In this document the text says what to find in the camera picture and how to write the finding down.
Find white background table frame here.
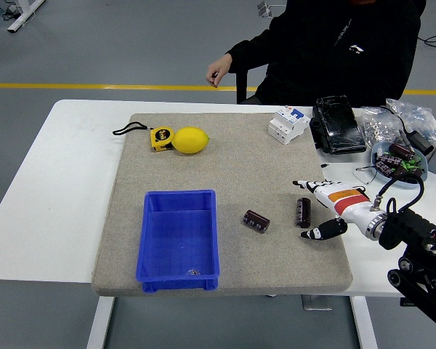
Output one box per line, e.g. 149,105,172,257
7,0,47,33

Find light blue bowl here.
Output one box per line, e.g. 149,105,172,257
370,140,429,190

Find grey metal floor plate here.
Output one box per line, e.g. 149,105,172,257
300,294,334,311

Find plastic bag of blue parts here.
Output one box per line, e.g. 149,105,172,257
386,98,436,146

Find black wrapped case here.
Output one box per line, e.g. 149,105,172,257
308,95,368,156

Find person's hand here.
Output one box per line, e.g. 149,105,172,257
206,53,234,89

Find green terminal block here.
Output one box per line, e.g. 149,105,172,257
399,156,424,172

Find person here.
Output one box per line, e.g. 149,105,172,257
226,0,422,107

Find grey-brown mat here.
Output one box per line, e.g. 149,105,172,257
91,112,354,298

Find black floor cables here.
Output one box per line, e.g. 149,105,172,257
0,0,25,21

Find white circuit breaker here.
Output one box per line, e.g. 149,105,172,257
267,105,311,146

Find plastic bag of metal washers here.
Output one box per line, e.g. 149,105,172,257
358,106,399,147

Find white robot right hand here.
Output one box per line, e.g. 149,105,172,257
292,179,382,241

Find black power adapter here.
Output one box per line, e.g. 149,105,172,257
408,129,436,157

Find white table leg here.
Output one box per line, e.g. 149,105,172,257
350,296,379,349
86,296,116,349

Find grey metal bracket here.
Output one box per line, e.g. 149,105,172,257
257,0,288,17

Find yellow tape measure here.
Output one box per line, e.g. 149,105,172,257
112,121,176,152

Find yellow lemon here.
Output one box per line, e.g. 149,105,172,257
171,126,210,155

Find blue plastic box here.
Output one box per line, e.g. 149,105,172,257
135,188,221,294

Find black chair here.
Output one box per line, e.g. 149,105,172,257
235,61,270,105

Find thin black wire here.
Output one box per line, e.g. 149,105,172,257
355,164,378,183

